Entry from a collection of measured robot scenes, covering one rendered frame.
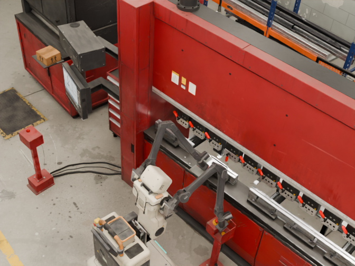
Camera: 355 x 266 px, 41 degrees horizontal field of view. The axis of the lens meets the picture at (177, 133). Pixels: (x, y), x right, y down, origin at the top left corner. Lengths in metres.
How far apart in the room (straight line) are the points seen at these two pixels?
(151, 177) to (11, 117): 3.14
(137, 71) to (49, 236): 1.98
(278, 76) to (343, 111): 0.52
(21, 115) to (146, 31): 2.83
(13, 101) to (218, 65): 3.65
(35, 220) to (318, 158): 3.07
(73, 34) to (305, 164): 2.24
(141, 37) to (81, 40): 0.52
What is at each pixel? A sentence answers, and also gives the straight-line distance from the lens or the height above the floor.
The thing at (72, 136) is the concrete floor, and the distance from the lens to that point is 6.16.
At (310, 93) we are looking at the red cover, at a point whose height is 2.24.
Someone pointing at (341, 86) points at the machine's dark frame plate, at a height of 2.30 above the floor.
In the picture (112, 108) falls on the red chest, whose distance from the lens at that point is 5.75.
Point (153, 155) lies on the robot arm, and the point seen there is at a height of 1.33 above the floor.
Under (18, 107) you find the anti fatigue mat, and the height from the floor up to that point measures 0.01.
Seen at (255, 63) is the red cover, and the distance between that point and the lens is 3.57.
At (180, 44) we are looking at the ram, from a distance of 4.09.
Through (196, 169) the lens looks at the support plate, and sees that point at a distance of 4.39.
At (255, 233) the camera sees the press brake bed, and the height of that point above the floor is 0.65.
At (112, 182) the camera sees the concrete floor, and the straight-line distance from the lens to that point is 5.59.
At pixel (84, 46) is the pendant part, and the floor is 1.95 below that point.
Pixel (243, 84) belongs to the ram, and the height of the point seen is 2.00.
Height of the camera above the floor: 4.20
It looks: 43 degrees down
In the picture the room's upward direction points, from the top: 5 degrees clockwise
